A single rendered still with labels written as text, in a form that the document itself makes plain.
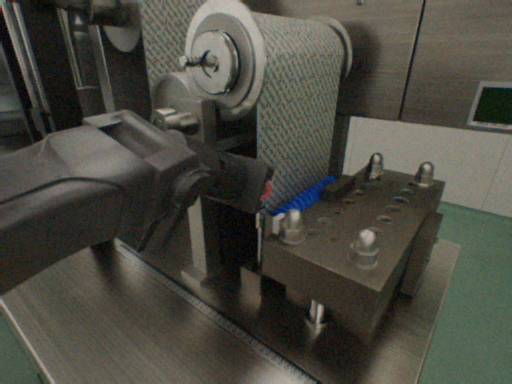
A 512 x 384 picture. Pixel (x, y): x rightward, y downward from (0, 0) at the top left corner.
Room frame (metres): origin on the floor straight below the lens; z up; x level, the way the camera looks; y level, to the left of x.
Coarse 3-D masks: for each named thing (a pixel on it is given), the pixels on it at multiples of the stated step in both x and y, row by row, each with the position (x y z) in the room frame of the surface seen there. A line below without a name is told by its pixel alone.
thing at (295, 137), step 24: (336, 96) 0.58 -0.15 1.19; (264, 120) 0.41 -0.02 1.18; (288, 120) 0.46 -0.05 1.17; (312, 120) 0.51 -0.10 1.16; (264, 144) 0.41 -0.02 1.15; (288, 144) 0.46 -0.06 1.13; (312, 144) 0.52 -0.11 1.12; (288, 168) 0.46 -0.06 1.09; (312, 168) 0.53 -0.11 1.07; (288, 192) 0.47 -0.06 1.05; (264, 216) 0.41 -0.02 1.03
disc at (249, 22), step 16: (208, 0) 0.45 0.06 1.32; (224, 0) 0.43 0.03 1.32; (240, 16) 0.41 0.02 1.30; (192, 32) 0.47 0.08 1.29; (256, 32) 0.40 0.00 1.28; (256, 48) 0.40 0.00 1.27; (256, 64) 0.40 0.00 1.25; (192, 80) 0.47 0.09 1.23; (256, 80) 0.40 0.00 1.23; (256, 96) 0.40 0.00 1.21; (224, 112) 0.43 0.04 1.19; (240, 112) 0.42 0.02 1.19
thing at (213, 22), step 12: (204, 24) 0.45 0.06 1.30; (216, 24) 0.43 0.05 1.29; (228, 24) 0.42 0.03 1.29; (240, 24) 0.41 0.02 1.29; (240, 36) 0.41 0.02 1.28; (192, 48) 0.46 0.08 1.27; (240, 48) 0.41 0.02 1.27; (252, 60) 0.40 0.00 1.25; (192, 72) 0.47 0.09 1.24; (240, 72) 0.41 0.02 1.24; (252, 72) 0.40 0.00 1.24; (240, 84) 0.41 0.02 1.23; (204, 96) 0.45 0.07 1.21; (216, 96) 0.44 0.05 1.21; (228, 96) 0.42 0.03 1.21; (240, 96) 0.41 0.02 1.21; (228, 108) 0.42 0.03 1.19
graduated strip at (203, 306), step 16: (128, 256) 0.48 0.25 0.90; (160, 272) 0.43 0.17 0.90; (176, 288) 0.39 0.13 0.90; (192, 304) 0.35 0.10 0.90; (208, 304) 0.35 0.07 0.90; (224, 320) 0.32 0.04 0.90; (240, 336) 0.29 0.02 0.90; (256, 336) 0.29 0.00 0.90; (256, 352) 0.27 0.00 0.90; (272, 352) 0.27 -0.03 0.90; (288, 368) 0.25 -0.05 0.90; (304, 368) 0.25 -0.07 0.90
